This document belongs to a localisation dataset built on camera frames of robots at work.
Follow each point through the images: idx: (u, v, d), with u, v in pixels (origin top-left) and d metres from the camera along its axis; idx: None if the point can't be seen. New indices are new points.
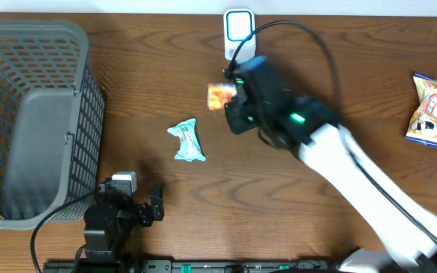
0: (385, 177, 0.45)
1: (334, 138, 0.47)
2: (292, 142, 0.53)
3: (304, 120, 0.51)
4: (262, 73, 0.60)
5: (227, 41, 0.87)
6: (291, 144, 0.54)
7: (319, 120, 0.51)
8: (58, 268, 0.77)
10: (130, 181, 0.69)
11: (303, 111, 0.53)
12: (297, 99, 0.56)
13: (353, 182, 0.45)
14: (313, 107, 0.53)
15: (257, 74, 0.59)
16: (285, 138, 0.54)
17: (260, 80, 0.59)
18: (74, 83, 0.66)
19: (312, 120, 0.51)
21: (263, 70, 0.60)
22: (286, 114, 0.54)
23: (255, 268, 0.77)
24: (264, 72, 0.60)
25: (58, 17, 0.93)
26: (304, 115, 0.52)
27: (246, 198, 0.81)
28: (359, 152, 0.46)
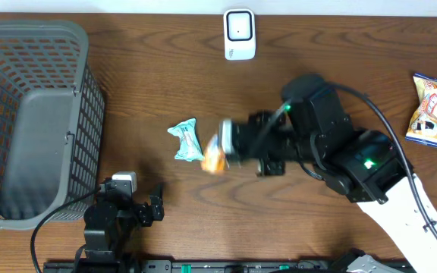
0: None
1: (407, 189, 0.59)
2: (355, 185, 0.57)
3: (373, 167, 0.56)
4: (322, 108, 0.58)
5: (227, 41, 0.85)
6: (351, 186, 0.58)
7: (386, 167, 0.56)
8: (58, 268, 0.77)
10: (130, 181, 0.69)
11: (374, 156, 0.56)
12: (366, 136, 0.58)
13: (414, 235, 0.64)
14: (379, 146, 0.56)
15: (316, 108, 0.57)
16: (347, 181, 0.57)
17: (319, 113, 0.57)
18: (74, 83, 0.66)
19: (381, 171, 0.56)
21: (325, 103, 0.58)
22: (354, 157, 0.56)
23: (255, 268, 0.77)
24: (322, 109, 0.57)
25: (58, 17, 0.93)
26: (374, 161, 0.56)
27: (246, 198, 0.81)
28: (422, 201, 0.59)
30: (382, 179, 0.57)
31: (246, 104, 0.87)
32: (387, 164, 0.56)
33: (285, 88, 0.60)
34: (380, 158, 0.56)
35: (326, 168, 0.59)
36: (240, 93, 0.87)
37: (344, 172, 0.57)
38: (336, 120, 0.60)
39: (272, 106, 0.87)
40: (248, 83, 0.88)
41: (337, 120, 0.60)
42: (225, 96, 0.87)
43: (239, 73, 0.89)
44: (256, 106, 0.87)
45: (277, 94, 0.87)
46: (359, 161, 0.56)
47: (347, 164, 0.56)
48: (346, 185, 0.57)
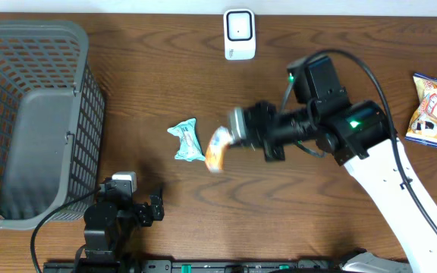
0: (434, 209, 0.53)
1: (388, 155, 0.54)
2: (340, 144, 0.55)
3: (359, 127, 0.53)
4: (319, 75, 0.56)
5: (227, 41, 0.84)
6: (337, 145, 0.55)
7: (372, 130, 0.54)
8: (58, 268, 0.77)
10: (130, 181, 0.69)
11: (359, 117, 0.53)
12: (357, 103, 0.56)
13: (390, 196, 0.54)
14: (371, 111, 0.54)
15: (315, 75, 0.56)
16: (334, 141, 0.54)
17: (318, 81, 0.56)
18: (74, 83, 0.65)
19: (366, 131, 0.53)
21: (321, 73, 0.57)
22: (341, 116, 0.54)
23: (255, 268, 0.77)
24: (319, 76, 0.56)
25: (57, 17, 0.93)
26: (359, 120, 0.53)
27: (246, 198, 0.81)
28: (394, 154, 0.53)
30: (369, 142, 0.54)
31: (246, 104, 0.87)
32: (373, 127, 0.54)
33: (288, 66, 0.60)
34: (366, 117, 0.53)
35: (319, 128, 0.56)
36: (240, 93, 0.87)
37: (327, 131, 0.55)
38: (333, 87, 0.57)
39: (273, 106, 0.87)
40: (248, 83, 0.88)
41: (334, 89, 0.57)
42: (225, 96, 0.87)
43: (239, 73, 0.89)
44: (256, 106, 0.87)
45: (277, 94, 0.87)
46: (342, 120, 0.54)
47: (333, 121, 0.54)
48: (334, 144, 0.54)
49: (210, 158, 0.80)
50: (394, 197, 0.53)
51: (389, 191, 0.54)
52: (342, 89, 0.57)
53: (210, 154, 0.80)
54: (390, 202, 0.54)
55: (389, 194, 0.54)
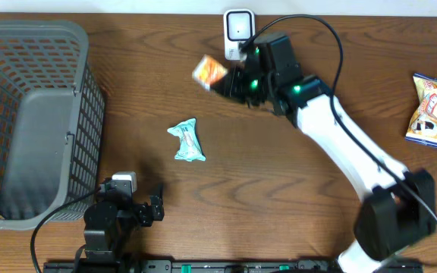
0: (363, 136, 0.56)
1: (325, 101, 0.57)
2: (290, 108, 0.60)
3: (302, 92, 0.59)
4: (278, 51, 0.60)
5: (227, 41, 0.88)
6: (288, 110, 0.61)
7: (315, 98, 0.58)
8: (58, 268, 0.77)
10: (130, 181, 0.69)
11: (304, 86, 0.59)
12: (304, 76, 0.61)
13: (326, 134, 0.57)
14: (315, 85, 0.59)
15: (274, 51, 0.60)
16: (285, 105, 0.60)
17: (277, 56, 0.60)
18: (74, 83, 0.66)
19: (312, 98, 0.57)
21: (281, 50, 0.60)
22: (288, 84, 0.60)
23: (255, 268, 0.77)
24: (278, 51, 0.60)
25: (57, 17, 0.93)
26: (302, 89, 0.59)
27: (246, 198, 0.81)
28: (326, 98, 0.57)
30: None
31: None
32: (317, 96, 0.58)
33: (256, 40, 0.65)
34: (311, 89, 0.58)
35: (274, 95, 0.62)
36: None
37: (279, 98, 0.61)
38: (289, 61, 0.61)
39: None
40: None
41: (290, 63, 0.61)
42: None
43: None
44: None
45: None
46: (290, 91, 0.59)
47: (284, 90, 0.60)
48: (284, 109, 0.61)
49: (201, 78, 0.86)
50: (328, 131, 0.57)
51: (325, 130, 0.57)
52: (296, 65, 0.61)
53: (202, 74, 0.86)
54: (327, 139, 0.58)
55: (325, 132, 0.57)
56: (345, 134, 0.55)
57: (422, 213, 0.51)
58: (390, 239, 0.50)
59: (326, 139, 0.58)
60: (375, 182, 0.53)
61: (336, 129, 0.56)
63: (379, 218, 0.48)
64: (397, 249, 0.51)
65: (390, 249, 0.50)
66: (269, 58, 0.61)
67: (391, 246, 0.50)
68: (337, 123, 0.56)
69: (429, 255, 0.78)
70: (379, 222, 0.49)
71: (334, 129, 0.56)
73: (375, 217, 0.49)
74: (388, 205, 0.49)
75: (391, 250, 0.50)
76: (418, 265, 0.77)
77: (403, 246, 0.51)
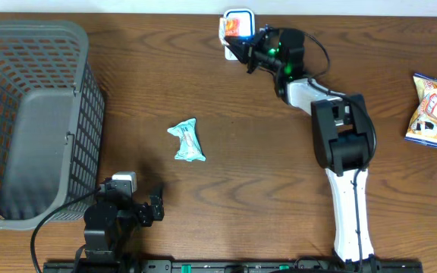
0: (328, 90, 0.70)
1: (304, 77, 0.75)
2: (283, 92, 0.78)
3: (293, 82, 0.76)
4: (293, 54, 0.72)
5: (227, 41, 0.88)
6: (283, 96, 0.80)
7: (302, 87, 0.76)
8: (58, 268, 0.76)
10: (130, 181, 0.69)
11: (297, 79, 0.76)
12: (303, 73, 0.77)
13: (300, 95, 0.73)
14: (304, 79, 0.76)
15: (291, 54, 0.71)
16: (281, 89, 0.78)
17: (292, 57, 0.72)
18: (75, 83, 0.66)
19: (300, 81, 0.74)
21: (296, 54, 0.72)
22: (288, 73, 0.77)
23: (255, 268, 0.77)
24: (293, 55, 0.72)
25: (57, 17, 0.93)
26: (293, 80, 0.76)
27: (246, 198, 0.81)
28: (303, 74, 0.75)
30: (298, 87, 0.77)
31: (246, 104, 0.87)
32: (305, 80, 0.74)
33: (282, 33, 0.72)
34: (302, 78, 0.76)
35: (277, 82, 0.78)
36: (240, 93, 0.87)
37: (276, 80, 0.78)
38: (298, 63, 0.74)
39: (273, 106, 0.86)
40: (248, 83, 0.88)
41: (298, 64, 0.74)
42: (225, 96, 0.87)
43: (239, 73, 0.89)
44: (256, 106, 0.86)
45: (276, 94, 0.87)
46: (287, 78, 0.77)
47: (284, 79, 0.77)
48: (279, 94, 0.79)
49: (227, 26, 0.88)
50: (300, 88, 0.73)
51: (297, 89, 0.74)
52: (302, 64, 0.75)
53: (229, 22, 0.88)
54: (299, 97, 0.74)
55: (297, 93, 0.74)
56: (312, 88, 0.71)
57: (360, 129, 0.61)
58: (329, 139, 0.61)
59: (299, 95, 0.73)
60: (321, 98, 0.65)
61: (306, 87, 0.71)
63: (319, 116, 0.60)
64: (340, 155, 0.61)
65: (331, 150, 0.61)
66: (286, 54, 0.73)
67: (332, 148, 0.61)
68: (308, 84, 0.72)
69: (429, 255, 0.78)
70: (320, 121, 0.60)
71: (305, 88, 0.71)
73: (315, 116, 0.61)
74: (328, 111, 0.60)
75: (333, 152, 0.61)
76: (418, 265, 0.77)
77: (346, 155, 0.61)
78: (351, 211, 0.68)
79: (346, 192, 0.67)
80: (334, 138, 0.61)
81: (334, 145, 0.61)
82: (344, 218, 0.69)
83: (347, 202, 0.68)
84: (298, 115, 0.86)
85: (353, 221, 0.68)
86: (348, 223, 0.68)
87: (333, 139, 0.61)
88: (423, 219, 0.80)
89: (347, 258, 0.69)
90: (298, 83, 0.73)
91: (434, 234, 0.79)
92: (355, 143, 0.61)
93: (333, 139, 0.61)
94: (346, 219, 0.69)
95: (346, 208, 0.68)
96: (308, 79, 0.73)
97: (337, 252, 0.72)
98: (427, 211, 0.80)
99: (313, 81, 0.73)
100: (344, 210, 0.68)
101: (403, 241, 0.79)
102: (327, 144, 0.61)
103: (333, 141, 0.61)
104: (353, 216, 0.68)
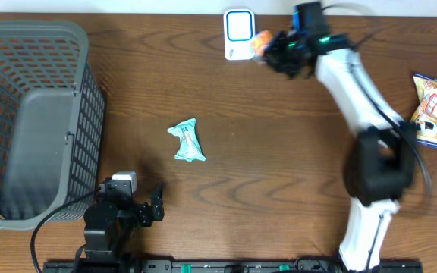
0: (370, 85, 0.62)
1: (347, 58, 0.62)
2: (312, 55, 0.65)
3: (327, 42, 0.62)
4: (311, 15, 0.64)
5: (227, 41, 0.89)
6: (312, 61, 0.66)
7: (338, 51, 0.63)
8: (59, 268, 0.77)
10: (130, 181, 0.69)
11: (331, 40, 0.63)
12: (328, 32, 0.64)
13: (335, 81, 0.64)
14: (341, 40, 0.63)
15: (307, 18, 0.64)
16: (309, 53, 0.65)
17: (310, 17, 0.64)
18: (74, 83, 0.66)
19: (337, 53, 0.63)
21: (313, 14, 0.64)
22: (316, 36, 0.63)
23: (255, 268, 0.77)
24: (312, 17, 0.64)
25: (57, 17, 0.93)
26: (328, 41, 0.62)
27: (246, 198, 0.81)
28: (346, 54, 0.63)
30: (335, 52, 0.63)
31: (246, 104, 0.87)
32: (345, 54, 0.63)
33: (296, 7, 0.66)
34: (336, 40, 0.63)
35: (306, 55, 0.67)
36: (240, 93, 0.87)
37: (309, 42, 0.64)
38: (319, 23, 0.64)
39: (273, 105, 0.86)
40: (248, 83, 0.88)
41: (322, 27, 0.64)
42: (225, 96, 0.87)
43: (239, 74, 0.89)
44: (256, 106, 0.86)
45: (277, 93, 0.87)
46: (316, 38, 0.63)
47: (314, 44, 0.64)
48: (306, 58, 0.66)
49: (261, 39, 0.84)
50: (337, 76, 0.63)
51: (341, 75, 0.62)
52: (326, 24, 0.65)
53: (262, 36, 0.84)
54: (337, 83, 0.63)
55: (334, 73, 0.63)
56: (353, 81, 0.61)
57: (407, 159, 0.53)
58: (371, 168, 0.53)
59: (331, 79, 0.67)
60: (368, 121, 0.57)
61: (347, 75, 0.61)
63: (364, 142, 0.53)
64: (378, 187, 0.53)
65: (369, 180, 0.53)
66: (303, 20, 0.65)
67: (371, 179, 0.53)
68: (349, 71, 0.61)
69: (429, 255, 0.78)
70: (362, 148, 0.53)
71: (345, 75, 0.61)
73: (363, 142, 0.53)
74: (371, 137, 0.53)
75: (371, 183, 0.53)
76: (418, 265, 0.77)
77: (385, 188, 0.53)
78: (369, 237, 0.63)
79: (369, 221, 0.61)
80: (375, 168, 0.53)
81: (375, 175, 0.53)
82: (359, 240, 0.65)
83: (367, 229, 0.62)
84: (297, 115, 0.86)
85: (367, 243, 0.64)
86: (362, 245, 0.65)
87: (374, 170, 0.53)
88: (424, 219, 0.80)
89: (351, 267, 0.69)
90: (339, 65, 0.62)
91: (434, 234, 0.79)
92: (398, 176, 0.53)
93: (374, 170, 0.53)
94: (361, 243, 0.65)
95: (364, 234, 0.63)
96: (350, 63, 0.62)
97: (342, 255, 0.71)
98: (428, 211, 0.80)
99: (356, 67, 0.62)
100: (361, 235, 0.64)
101: (403, 242, 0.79)
102: (366, 174, 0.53)
103: (374, 171, 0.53)
104: (369, 241, 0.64)
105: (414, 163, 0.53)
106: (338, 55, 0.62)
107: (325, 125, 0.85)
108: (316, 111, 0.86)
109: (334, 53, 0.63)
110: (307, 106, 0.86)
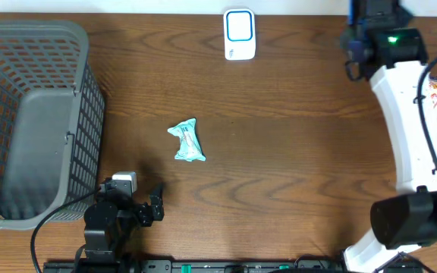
0: (436, 131, 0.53)
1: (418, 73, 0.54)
2: (374, 55, 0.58)
3: (394, 41, 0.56)
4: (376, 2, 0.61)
5: (227, 41, 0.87)
6: (372, 59, 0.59)
7: (406, 51, 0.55)
8: (58, 268, 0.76)
10: (130, 181, 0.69)
11: (400, 37, 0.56)
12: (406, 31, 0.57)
13: (400, 107, 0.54)
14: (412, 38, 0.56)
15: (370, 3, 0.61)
16: (372, 51, 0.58)
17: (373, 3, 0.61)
18: (75, 83, 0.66)
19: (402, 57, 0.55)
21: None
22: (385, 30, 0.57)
23: (255, 268, 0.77)
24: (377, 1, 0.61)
25: (57, 17, 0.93)
26: (397, 39, 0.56)
27: (246, 198, 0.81)
28: (415, 78, 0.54)
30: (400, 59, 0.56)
31: (246, 104, 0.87)
32: (416, 65, 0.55)
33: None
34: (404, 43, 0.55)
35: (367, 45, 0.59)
36: (240, 93, 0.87)
37: (372, 39, 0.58)
38: (385, 12, 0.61)
39: (273, 105, 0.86)
40: (248, 83, 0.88)
41: (385, 13, 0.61)
42: (225, 96, 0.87)
43: (239, 74, 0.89)
44: (256, 106, 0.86)
45: (277, 93, 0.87)
46: (381, 33, 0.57)
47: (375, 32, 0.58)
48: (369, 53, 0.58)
49: None
50: (400, 105, 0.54)
51: (407, 108, 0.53)
52: (392, 20, 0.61)
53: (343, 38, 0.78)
54: (396, 114, 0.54)
55: (388, 92, 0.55)
56: (419, 118, 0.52)
57: None
58: (410, 229, 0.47)
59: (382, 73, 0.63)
60: (422, 183, 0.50)
61: (412, 108, 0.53)
63: (413, 214, 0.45)
64: (407, 242, 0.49)
65: (400, 240, 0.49)
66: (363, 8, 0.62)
67: (403, 238, 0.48)
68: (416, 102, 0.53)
69: (429, 255, 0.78)
70: (407, 218, 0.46)
71: (410, 107, 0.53)
73: (410, 211, 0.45)
74: (422, 208, 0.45)
75: (400, 242, 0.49)
76: (418, 265, 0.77)
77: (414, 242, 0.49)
78: (379, 262, 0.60)
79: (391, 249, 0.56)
80: (413, 231, 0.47)
81: (409, 236, 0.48)
82: (371, 259, 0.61)
83: (381, 257, 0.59)
84: (297, 115, 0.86)
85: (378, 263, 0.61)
86: (369, 265, 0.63)
87: (411, 233, 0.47)
88: None
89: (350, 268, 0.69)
90: (406, 86, 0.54)
91: None
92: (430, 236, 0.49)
93: (410, 233, 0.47)
94: (370, 264, 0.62)
95: (376, 259, 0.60)
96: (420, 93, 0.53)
97: (344, 256, 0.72)
98: None
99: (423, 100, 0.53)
100: (373, 258, 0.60)
101: None
102: (400, 235, 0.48)
103: (410, 234, 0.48)
104: (381, 262, 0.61)
105: None
106: (408, 70, 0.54)
107: (325, 125, 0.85)
108: (316, 111, 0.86)
109: (400, 64, 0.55)
110: (307, 106, 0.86)
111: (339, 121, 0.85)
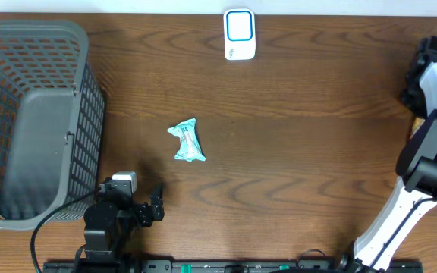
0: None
1: None
2: None
3: None
4: None
5: (227, 41, 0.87)
6: None
7: None
8: (58, 268, 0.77)
10: (130, 181, 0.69)
11: None
12: None
13: None
14: None
15: None
16: None
17: None
18: (74, 83, 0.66)
19: None
21: None
22: None
23: (255, 268, 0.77)
24: None
25: (57, 17, 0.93)
26: None
27: (246, 198, 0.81)
28: None
30: None
31: (246, 104, 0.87)
32: None
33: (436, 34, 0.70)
34: None
35: None
36: (240, 93, 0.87)
37: None
38: None
39: (273, 106, 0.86)
40: (248, 83, 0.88)
41: None
42: (225, 96, 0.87)
43: (239, 73, 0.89)
44: (256, 105, 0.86)
45: (277, 93, 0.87)
46: None
47: None
48: None
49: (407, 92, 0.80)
50: None
51: None
52: None
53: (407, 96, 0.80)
54: None
55: None
56: None
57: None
58: (428, 148, 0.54)
59: (435, 82, 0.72)
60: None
61: None
63: (435, 122, 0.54)
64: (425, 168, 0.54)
65: (420, 159, 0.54)
66: None
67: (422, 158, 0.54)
68: None
69: (430, 255, 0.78)
70: (429, 130, 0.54)
71: None
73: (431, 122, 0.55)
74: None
75: (419, 161, 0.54)
76: (418, 265, 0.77)
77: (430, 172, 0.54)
78: (393, 227, 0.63)
79: (403, 207, 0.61)
80: (432, 152, 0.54)
81: (429, 158, 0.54)
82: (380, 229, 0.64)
83: (397, 217, 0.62)
84: (298, 115, 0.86)
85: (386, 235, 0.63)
86: (382, 234, 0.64)
87: (431, 152, 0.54)
88: (423, 219, 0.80)
89: (358, 256, 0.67)
90: None
91: (435, 234, 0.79)
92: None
93: (431, 152, 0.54)
94: (380, 233, 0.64)
95: (388, 223, 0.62)
96: None
97: (355, 243, 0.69)
98: (428, 212, 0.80)
99: None
100: (386, 222, 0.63)
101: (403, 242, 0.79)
102: (421, 150, 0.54)
103: (430, 155, 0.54)
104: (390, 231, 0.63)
105: None
106: None
107: (325, 125, 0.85)
108: (316, 111, 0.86)
109: None
110: (307, 106, 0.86)
111: (339, 121, 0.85)
